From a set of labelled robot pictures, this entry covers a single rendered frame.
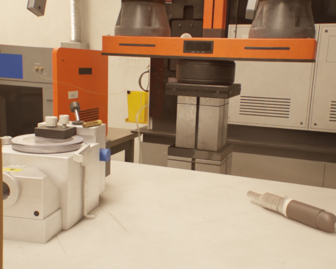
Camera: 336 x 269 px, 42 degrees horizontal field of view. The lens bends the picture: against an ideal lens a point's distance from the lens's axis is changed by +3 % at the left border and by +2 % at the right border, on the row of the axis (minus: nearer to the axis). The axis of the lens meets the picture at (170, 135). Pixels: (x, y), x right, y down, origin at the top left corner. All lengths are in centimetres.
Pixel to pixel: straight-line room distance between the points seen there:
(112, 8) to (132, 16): 249
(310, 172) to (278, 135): 23
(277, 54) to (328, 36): 107
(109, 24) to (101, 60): 156
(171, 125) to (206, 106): 118
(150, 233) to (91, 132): 16
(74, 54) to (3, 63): 28
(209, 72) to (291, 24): 21
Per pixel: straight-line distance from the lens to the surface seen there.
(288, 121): 210
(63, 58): 182
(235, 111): 213
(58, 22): 387
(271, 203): 63
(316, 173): 206
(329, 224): 59
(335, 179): 207
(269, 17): 105
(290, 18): 104
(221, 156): 108
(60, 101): 181
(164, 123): 227
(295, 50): 102
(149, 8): 114
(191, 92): 106
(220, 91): 104
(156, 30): 113
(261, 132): 215
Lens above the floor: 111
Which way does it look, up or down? 10 degrees down
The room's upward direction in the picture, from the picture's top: 2 degrees clockwise
